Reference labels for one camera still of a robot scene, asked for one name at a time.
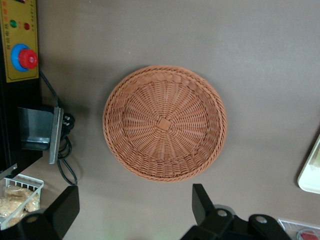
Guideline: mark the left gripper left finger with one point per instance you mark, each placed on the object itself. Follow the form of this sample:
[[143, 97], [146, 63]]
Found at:
[[60, 210]]

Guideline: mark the red cola bottle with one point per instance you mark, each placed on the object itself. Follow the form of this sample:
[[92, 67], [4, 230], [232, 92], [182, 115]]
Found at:
[[307, 235]]

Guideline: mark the fried snack bag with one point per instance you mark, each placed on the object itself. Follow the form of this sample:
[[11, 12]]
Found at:
[[12, 208], [17, 193]]

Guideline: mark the grey metal machine bracket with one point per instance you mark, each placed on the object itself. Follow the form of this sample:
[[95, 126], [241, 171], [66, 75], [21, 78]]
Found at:
[[53, 135]]

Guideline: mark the clear acrylic bottle rack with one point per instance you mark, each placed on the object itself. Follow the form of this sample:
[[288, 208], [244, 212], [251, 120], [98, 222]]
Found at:
[[287, 223]]

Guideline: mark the red emergency stop button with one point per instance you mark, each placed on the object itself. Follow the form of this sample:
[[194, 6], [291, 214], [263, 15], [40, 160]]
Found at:
[[26, 58]]

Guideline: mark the brown round wicker basket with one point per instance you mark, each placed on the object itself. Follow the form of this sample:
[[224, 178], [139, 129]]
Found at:
[[165, 125]]

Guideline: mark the beige plastic serving tray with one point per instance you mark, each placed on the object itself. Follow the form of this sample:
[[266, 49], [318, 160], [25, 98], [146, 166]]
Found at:
[[311, 172]]

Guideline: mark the black machine with yellow panel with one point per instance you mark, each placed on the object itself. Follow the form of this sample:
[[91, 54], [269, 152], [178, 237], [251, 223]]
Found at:
[[7, 125]]

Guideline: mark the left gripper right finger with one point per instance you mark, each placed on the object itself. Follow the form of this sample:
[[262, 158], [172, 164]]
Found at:
[[207, 215]]

